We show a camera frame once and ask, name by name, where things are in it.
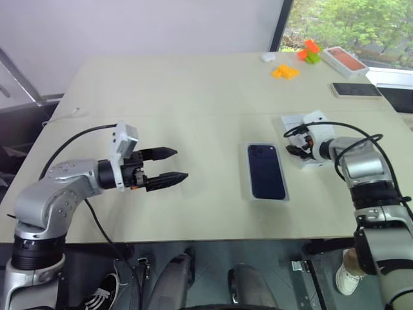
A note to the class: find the orange phone retail box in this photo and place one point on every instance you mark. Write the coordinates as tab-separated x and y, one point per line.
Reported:
345	61

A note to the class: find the dark grey rounded shape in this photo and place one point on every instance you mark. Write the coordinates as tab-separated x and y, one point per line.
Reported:
248	287
172	284

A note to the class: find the black table frame bracket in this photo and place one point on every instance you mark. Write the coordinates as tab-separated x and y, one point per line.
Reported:
327	247

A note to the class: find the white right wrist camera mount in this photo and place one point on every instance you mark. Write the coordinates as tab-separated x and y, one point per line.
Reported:
319	129

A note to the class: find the black window frame post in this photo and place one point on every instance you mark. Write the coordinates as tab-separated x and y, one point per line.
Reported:
281	24

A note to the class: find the yellow building blocks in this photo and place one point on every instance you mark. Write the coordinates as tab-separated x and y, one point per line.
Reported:
284	71

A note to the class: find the dark blue smartphone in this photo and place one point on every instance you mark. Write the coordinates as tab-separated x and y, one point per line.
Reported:
266	174

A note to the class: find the white phone box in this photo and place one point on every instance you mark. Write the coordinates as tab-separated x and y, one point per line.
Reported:
242	174

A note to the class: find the black sneaker white sole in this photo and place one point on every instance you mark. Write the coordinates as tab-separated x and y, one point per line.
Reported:
109	285

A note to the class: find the green building block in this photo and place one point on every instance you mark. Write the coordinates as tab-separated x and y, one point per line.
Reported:
313	58

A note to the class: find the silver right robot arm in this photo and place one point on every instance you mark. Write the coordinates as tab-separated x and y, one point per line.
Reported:
364	164

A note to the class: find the orange building block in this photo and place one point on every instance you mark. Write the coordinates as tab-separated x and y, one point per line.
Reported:
307	48

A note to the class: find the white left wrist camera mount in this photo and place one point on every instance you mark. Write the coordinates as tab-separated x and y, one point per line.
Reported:
124	139

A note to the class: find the white earbuds case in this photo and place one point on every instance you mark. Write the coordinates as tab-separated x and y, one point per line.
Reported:
267	57

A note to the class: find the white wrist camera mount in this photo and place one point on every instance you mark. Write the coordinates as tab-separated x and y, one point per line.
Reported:
124	139
319	129

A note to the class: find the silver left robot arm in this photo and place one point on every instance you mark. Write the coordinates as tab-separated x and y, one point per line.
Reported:
48	200

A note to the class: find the silver metal table brace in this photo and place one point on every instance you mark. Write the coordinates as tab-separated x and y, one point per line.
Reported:
306	284

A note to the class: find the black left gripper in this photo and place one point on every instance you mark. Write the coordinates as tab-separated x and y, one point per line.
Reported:
135	174

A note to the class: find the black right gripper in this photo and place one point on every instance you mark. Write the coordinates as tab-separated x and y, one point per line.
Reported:
307	148

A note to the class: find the black smartphone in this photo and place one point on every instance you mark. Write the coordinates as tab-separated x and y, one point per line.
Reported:
355	89

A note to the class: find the grey slanted metal bar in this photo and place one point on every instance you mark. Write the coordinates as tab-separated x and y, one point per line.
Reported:
19	74

